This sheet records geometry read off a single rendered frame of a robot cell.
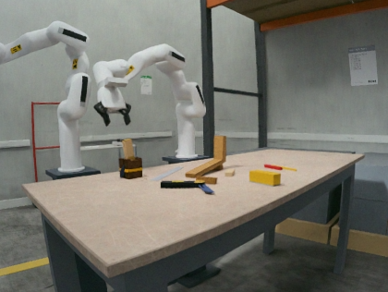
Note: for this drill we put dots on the black sliding bevel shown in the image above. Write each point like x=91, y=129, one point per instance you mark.
x=185, y=184

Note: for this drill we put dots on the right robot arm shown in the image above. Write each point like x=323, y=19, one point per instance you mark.
x=71, y=110

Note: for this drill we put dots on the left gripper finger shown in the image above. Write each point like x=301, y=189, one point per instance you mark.
x=126, y=114
x=103, y=113

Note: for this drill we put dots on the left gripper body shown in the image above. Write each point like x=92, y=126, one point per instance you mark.
x=111, y=97

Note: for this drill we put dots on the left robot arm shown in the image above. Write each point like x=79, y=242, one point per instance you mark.
x=124, y=71

